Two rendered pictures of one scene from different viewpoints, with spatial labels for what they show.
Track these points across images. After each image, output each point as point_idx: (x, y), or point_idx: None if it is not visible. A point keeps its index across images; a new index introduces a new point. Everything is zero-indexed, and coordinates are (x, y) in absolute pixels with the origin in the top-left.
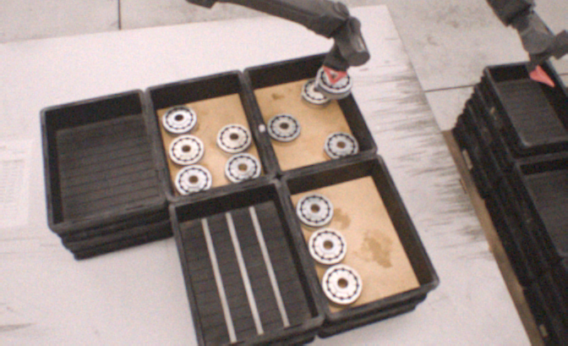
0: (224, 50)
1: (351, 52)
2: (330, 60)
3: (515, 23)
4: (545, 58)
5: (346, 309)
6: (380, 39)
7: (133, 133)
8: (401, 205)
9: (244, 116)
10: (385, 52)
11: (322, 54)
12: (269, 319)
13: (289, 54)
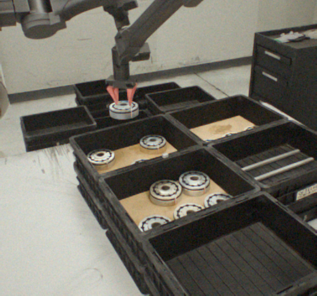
0: (8, 268)
1: (148, 45)
2: (131, 80)
3: (121, 4)
4: (128, 17)
5: (278, 114)
6: (5, 166)
7: (180, 270)
8: (199, 104)
9: (133, 195)
10: (21, 163)
11: (73, 140)
12: (297, 159)
13: (20, 215)
